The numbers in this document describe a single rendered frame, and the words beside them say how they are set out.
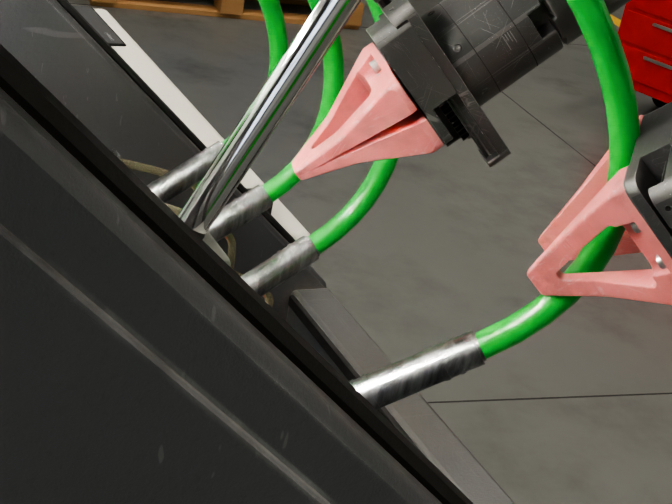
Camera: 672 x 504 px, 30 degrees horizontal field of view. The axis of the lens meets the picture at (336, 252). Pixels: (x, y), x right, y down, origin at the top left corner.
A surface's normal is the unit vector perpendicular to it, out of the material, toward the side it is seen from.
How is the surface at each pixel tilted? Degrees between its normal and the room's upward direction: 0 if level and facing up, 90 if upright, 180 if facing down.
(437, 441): 0
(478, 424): 0
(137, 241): 74
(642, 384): 0
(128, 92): 90
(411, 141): 104
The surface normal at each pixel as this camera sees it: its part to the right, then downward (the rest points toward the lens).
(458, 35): -0.25, -0.15
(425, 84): 0.18, 0.44
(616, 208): -0.55, 0.64
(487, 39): -0.01, 0.18
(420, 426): 0.18, -0.89
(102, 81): 0.41, 0.45
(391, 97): -0.13, 0.61
